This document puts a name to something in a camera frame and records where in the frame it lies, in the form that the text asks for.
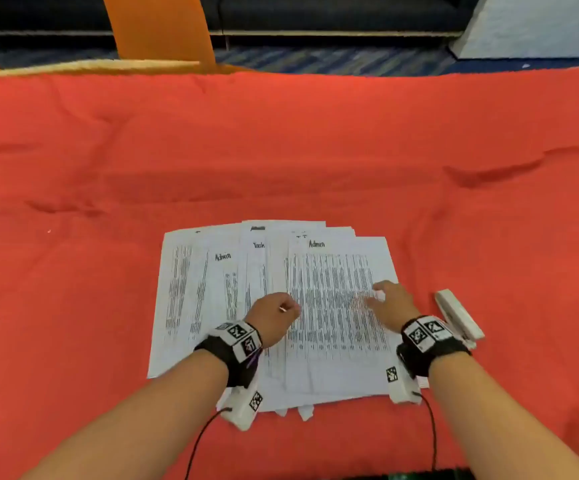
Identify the person's left hand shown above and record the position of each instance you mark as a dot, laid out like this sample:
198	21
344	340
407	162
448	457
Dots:
272	317

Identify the person's left forearm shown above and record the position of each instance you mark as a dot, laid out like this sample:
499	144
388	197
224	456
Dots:
144	419

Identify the person's right forearm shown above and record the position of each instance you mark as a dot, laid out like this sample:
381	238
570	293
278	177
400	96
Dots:
494	424

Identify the red tablecloth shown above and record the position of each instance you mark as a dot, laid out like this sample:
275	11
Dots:
119	144

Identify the white brick pillar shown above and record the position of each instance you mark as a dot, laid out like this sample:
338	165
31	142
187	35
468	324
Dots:
544	24

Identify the black marker wristband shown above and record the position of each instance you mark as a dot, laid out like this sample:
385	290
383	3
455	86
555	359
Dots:
434	347
224	352

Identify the white stapler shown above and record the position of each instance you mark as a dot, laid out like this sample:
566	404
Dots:
452	307

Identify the torn white paper scraps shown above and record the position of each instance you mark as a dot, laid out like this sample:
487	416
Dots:
307	413

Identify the person's right hand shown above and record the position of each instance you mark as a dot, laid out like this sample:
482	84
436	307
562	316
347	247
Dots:
394	304

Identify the dark blue sofa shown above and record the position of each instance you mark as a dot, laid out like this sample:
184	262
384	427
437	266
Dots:
319	9

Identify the stack of printed papers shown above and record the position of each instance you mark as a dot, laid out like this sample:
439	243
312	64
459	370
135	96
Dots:
329	364

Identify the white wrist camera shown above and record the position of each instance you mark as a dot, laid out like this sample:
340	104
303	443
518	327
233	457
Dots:
399	389
242	412

